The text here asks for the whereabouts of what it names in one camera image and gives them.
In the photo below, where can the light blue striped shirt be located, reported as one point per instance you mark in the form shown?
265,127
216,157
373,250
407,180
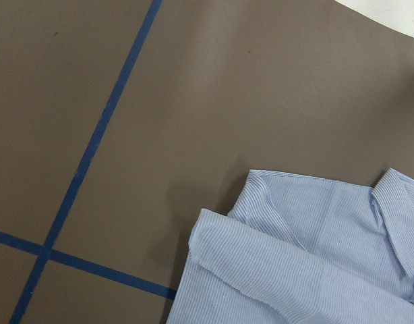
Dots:
302,249

